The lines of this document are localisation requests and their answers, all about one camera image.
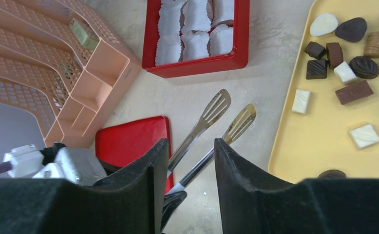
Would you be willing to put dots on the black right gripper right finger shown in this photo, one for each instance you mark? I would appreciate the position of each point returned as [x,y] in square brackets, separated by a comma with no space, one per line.
[253,201]

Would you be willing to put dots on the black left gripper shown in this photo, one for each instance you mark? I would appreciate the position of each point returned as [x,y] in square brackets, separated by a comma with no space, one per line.
[173,206]

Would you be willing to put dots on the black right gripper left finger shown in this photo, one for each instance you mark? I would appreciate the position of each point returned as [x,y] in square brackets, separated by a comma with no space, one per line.
[56,206]

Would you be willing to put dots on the dark oval chocolate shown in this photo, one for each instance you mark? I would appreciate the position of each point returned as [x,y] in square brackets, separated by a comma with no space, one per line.
[332,174]

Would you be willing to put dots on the white rectangular chocolate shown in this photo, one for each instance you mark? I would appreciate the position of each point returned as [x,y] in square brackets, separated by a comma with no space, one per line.
[301,101]

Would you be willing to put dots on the white square chocolate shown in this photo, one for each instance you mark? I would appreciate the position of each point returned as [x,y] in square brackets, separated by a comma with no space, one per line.
[364,136]

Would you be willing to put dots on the brown rectangular chocolate bar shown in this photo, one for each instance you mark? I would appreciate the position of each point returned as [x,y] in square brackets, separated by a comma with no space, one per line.
[354,92]

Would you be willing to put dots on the dark ribbed square chocolate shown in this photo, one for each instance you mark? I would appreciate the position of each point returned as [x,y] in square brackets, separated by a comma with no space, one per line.
[316,69]

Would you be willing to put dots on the red chocolate box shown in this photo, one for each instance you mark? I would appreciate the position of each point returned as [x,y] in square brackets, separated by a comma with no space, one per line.
[190,37]

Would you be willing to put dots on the small dark cube chocolate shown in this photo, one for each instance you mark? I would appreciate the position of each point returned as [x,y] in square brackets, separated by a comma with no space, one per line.
[315,50]

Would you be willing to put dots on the brown round chocolate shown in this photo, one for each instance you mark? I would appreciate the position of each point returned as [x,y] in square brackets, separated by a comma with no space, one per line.
[334,54]

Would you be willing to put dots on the dark round ribbed chocolate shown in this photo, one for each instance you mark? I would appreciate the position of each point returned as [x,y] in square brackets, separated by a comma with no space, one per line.
[364,67]

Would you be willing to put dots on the white oval chocolate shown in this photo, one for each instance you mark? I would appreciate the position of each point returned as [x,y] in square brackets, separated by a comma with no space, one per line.
[323,24]

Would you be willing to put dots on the caramel barrel chocolate upper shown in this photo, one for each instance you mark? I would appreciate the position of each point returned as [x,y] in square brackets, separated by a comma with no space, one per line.
[371,48]

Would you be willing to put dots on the red box lid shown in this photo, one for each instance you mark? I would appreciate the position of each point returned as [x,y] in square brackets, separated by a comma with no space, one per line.
[118,146]

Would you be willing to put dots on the yellow plastic tray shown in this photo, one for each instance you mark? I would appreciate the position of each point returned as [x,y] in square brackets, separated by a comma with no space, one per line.
[307,145]

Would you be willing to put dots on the peach plastic file organizer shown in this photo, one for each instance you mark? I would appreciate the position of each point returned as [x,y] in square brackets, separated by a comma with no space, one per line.
[70,90]

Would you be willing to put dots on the light green eraser box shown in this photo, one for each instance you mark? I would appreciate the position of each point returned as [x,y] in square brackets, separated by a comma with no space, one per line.
[84,34]

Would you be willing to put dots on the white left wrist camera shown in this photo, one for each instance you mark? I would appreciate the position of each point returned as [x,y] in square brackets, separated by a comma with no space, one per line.
[79,166]

